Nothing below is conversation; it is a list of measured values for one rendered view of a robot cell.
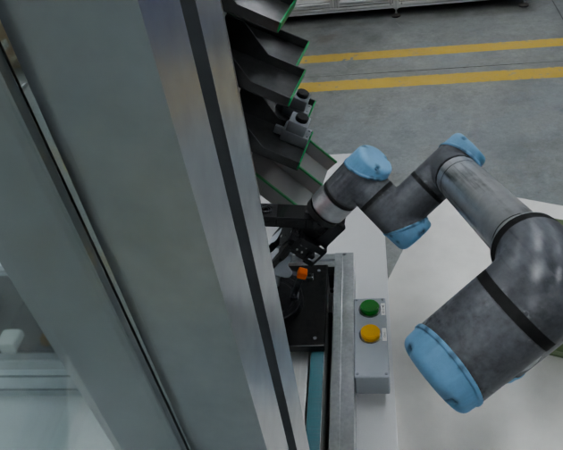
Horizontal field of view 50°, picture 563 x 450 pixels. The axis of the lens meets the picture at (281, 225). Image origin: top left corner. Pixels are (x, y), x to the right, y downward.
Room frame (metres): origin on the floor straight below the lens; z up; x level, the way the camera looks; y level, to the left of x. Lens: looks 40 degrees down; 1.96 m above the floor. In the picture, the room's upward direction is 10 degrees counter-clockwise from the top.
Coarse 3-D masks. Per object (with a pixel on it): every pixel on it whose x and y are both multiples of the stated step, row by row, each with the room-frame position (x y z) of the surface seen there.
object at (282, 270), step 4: (276, 248) 0.90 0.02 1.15; (276, 252) 0.89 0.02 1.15; (272, 256) 0.89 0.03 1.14; (288, 256) 0.88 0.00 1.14; (284, 260) 0.88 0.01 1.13; (288, 260) 0.88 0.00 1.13; (280, 264) 0.88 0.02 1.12; (284, 264) 0.88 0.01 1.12; (276, 268) 0.88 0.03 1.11; (280, 268) 0.88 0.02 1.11; (284, 268) 0.88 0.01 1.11; (288, 268) 0.88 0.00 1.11; (276, 272) 0.88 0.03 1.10; (280, 272) 0.88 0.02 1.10; (284, 272) 0.88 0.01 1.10; (288, 272) 0.88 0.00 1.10; (280, 276) 0.88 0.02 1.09; (284, 276) 0.88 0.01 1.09; (288, 276) 0.88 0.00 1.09
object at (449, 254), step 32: (448, 224) 1.21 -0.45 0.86; (416, 256) 1.10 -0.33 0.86; (448, 256) 1.08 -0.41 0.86; (480, 256) 1.06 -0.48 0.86; (416, 288) 0.99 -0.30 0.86; (448, 288) 0.98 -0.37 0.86; (416, 320) 0.90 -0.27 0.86; (416, 384) 0.73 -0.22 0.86; (512, 384) 0.69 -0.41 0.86; (544, 384) 0.68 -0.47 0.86; (416, 416) 0.66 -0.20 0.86; (448, 416) 0.64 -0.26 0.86; (480, 416) 0.63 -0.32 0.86; (512, 416) 0.62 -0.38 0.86; (544, 416) 0.61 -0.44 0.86; (416, 448) 0.59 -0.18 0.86; (448, 448) 0.58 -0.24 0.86; (480, 448) 0.57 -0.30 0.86; (512, 448) 0.56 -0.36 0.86; (544, 448) 0.54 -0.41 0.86
